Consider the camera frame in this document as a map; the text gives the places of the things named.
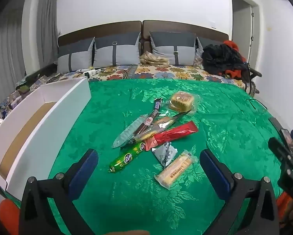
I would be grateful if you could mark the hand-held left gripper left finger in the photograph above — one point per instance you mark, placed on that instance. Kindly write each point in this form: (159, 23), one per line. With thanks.
(84, 173)

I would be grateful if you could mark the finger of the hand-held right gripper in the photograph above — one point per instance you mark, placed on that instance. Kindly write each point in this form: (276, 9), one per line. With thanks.
(276, 144)
(290, 143)

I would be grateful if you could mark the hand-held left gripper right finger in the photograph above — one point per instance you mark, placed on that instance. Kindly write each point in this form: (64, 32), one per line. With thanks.
(213, 173)

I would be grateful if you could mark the biscuit packet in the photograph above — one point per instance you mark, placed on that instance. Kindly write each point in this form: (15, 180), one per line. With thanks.
(175, 170)

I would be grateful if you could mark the green sausage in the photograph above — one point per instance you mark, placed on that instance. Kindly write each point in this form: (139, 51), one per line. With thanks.
(125, 159)

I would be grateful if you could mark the grey triangular packet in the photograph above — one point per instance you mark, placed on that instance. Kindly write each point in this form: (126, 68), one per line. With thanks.
(164, 154)

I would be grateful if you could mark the red snack packet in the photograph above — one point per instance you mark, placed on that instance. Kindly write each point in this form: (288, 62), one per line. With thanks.
(178, 131)

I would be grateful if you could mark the clear silvery long packet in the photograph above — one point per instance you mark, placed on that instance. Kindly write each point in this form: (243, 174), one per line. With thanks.
(127, 134)

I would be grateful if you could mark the white cardboard box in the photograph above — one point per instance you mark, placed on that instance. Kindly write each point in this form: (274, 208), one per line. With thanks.
(63, 110)

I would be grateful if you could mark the black-tipped long clear packet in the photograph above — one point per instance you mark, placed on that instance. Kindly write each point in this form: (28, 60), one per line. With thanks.
(179, 115)

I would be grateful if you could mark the brown sausage stick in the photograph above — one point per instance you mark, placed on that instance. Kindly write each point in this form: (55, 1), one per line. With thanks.
(146, 123)

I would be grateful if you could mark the dark chocolate bar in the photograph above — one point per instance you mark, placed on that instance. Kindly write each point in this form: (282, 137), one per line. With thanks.
(157, 104)

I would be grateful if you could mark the person's right forearm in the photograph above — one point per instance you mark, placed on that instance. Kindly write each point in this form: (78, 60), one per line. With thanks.
(284, 200)

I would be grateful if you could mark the cake slice in clear wrapper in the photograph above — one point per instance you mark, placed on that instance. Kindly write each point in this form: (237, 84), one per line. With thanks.
(180, 101)

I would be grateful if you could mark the person's orange clothing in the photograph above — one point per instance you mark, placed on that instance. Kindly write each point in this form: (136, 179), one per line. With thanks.
(7, 215)

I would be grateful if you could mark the white power strip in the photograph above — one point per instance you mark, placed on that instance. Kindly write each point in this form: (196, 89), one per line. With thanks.
(90, 73)

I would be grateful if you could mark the orange garment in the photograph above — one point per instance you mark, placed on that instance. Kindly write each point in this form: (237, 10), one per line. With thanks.
(230, 44)

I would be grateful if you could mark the clear plastic bag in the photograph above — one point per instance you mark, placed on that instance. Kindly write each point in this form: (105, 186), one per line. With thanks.
(197, 63)

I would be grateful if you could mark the white door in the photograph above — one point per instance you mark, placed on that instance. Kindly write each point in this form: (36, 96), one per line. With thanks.
(256, 29)

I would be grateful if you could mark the beige folded cloth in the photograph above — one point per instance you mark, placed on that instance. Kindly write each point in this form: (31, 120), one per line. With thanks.
(153, 59)

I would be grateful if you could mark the grey curtain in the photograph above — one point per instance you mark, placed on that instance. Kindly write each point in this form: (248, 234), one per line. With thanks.
(9, 49)

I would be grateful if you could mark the dark frame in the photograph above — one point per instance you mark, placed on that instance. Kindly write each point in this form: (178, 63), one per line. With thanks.
(255, 74)

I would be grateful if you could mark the dark bed side rail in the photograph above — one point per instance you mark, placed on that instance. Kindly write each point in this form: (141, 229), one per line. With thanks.
(29, 78)

